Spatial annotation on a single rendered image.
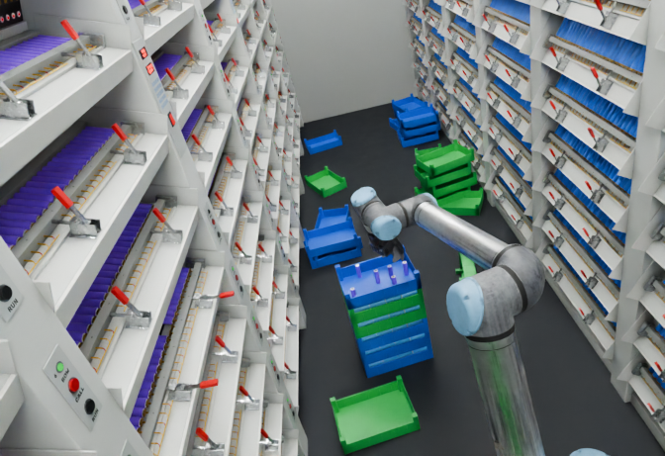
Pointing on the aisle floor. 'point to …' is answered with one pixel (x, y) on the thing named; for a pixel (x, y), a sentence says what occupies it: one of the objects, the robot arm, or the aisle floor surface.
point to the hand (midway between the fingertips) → (398, 255)
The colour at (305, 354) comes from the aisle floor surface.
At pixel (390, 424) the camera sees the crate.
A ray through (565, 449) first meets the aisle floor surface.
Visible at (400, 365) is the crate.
